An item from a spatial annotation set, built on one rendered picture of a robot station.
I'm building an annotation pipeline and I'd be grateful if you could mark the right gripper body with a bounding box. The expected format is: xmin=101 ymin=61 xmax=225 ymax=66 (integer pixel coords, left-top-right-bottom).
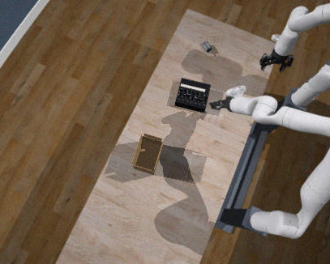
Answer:
xmin=269 ymin=49 xmax=289 ymax=64

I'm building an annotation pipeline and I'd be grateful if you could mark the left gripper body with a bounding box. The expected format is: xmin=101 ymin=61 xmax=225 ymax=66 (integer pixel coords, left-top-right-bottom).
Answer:
xmin=221 ymin=97 xmax=233 ymax=113

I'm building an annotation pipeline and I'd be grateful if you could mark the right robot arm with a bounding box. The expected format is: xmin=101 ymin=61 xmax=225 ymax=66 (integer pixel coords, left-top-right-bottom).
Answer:
xmin=272 ymin=3 xmax=330 ymax=107

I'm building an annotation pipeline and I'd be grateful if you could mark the brown cardboard box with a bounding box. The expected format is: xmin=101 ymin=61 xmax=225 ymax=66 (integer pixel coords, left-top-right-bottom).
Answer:
xmin=131 ymin=133 xmax=163 ymax=175

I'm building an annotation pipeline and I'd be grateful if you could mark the black lighting desk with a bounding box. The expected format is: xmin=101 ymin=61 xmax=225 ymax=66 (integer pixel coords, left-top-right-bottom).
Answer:
xmin=175 ymin=78 xmax=211 ymax=113

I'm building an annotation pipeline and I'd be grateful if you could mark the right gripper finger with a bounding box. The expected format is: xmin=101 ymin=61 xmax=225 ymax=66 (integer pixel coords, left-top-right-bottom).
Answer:
xmin=259 ymin=53 xmax=277 ymax=71
xmin=280 ymin=55 xmax=294 ymax=72

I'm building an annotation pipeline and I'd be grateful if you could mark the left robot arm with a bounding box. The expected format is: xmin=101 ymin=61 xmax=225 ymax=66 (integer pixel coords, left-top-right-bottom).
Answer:
xmin=226 ymin=86 xmax=330 ymax=239

